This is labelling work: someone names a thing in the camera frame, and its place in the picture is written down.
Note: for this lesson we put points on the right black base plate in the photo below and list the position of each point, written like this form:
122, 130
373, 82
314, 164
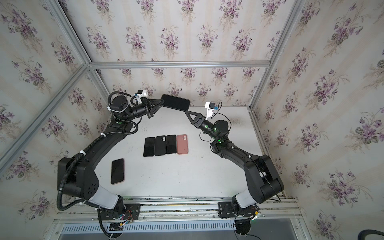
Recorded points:
231, 210

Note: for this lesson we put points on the aluminium rail base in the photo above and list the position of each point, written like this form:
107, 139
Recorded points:
182, 209

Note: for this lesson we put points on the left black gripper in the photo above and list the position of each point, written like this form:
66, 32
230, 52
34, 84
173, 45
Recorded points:
148, 107

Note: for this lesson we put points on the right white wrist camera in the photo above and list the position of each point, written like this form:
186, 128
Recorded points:
211, 109

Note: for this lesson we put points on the white vented grille strip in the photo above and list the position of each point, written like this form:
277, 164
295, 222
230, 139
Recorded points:
149, 227

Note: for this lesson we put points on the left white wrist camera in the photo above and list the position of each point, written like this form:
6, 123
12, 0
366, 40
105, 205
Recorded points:
141, 94

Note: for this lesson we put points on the black phone case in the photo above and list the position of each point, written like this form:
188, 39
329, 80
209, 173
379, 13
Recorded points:
160, 145

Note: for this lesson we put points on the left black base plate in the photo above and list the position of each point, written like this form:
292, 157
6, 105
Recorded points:
130, 212

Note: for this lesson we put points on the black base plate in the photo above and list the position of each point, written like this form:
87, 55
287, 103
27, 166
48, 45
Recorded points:
231, 210
130, 212

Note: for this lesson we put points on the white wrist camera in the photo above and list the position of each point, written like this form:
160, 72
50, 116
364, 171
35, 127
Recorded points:
141, 94
211, 109

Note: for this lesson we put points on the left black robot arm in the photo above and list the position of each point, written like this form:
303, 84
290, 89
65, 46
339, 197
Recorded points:
77, 180

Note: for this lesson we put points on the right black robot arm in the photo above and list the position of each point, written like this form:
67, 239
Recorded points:
262, 178

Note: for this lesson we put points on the pink-cased phone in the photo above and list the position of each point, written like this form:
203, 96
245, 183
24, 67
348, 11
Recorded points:
117, 171
171, 144

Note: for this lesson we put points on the aluminium frame cage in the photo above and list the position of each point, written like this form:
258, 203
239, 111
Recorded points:
90, 67

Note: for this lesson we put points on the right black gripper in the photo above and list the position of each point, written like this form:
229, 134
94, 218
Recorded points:
199, 121

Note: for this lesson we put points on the pink phone case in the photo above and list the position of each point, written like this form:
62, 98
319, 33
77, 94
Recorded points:
182, 145

